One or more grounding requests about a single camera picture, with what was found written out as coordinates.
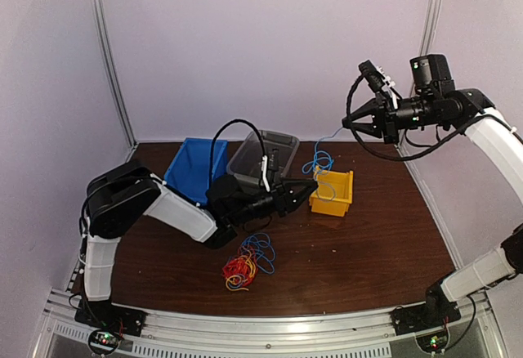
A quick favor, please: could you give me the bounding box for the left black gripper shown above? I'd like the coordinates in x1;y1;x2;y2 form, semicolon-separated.
228;177;318;226

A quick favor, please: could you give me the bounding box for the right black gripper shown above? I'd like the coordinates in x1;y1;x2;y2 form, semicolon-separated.
342;90;440;144

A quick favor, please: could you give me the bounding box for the blue cable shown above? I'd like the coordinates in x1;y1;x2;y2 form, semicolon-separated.
302;125;348;204

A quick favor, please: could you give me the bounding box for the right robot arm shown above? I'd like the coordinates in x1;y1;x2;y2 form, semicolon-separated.
342;55;522;327

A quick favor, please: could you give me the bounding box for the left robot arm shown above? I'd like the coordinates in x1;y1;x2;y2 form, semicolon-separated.
79;160;318;329

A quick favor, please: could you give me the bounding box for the yellow plastic bin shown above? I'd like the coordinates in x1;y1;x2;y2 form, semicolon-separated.
309;170;354;217

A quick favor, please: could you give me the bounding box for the grey transparent plastic tub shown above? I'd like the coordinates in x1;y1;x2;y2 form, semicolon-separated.
226;130;299;193

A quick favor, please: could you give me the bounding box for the blue plastic bin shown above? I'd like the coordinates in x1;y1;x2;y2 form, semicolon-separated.
164;138;212;206

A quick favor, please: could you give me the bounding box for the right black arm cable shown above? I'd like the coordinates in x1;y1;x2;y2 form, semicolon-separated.
345;74;475;162

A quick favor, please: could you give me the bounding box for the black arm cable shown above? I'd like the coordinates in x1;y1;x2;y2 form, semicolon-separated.
345;74;475;162
210;119;266;187

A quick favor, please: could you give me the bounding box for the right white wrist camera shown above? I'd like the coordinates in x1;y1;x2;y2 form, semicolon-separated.
358;60;402;110

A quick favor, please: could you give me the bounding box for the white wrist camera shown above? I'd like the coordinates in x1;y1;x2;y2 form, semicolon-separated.
260;148;279;192
358;60;402;110

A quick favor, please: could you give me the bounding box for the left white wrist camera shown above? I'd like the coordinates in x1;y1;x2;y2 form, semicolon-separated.
260;148;279;192

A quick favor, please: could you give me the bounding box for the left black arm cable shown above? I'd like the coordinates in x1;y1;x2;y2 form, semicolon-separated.
210;119;266;187

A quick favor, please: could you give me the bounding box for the right aluminium frame post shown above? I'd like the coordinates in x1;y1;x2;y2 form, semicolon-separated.
418;0;443;56

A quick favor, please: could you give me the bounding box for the aluminium front rail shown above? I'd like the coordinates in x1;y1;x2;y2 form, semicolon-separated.
28;289;508;357

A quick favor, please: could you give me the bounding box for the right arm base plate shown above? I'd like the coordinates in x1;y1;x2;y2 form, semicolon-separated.
390;303;461;336

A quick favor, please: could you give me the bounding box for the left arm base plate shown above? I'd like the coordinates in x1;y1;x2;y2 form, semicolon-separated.
74;305;146;337

